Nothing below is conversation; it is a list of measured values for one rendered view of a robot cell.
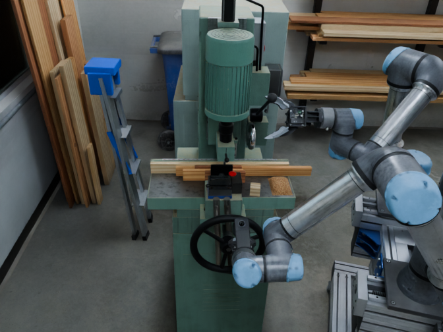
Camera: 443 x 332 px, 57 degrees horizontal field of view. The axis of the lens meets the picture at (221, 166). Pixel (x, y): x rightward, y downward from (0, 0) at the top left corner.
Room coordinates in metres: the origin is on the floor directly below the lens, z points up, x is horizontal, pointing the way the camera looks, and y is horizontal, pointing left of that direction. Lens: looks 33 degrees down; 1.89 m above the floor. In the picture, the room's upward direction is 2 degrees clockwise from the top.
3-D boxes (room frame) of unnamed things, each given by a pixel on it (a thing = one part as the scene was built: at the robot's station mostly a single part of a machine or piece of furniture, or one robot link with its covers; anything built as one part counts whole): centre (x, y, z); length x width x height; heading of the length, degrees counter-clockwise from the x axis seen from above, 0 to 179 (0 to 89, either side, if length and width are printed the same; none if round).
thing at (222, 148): (1.50, -0.01, 1.03); 0.14 x 0.07 x 0.09; 4
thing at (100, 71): (2.12, 0.60, 0.58); 0.27 x 0.25 x 1.16; 90
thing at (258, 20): (1.80, -0.13, 1.40); 0.10 x 0.06 x 0.16; 4
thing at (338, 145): (1.33, -0.45, 1.15); 0.11 x 0.08 x 0.11; 35
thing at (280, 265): (0.83, -0.18, 1.04); 0.11 x 0.11 x 0.08; 2
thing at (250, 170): (1.48, -0.10, 0.92); 0.59 x 0.02 x 0.04; 94
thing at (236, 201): (1.28, -0.01, 0.92); 0.15 x 0.13 x 0.09; 94
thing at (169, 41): (3.39, 0.29, 0.48); 0.64 x 0.54 x 0.97; 94
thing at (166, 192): (1.37, 0.00, 0.87); 0.61 x 0.30 x 0.06; 94
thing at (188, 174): (1.44, 0.03, 0.92); 0.25 x 0.02 x 0.05; 94
